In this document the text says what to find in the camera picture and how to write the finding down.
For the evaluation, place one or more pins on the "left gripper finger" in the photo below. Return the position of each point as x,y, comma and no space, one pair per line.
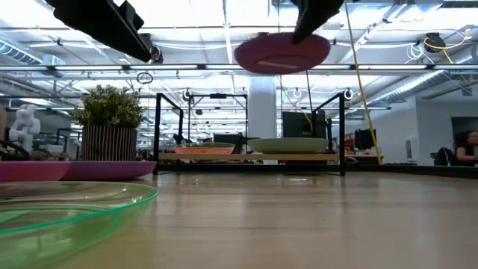
134,18
97,22

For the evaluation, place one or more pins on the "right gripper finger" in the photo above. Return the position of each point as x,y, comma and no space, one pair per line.
313,15

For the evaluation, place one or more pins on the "purple plastic plate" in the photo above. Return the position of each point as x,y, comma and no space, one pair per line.
108,170
276,52

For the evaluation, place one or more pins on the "light teal plastic plate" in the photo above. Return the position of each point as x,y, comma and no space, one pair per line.
287,145

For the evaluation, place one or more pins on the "green transparent plastic plate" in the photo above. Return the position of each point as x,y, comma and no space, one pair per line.
56,239
209,144

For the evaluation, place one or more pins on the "orange transparent plastic plate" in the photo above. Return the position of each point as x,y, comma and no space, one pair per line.
203,152

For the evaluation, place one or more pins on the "magenta plastic plate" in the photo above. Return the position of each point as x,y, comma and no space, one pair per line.
30,171

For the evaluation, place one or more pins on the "black monitor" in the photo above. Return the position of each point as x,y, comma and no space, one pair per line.
298,125
365,139

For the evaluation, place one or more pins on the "artificial plant in ribbed pot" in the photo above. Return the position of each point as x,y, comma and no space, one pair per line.
108,142

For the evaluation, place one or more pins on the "white robot figure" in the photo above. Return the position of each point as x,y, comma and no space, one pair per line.
24,127

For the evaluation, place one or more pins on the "black office chair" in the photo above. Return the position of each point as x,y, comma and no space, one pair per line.
444,157

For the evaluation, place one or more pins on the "person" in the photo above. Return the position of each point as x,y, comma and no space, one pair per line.
467,153

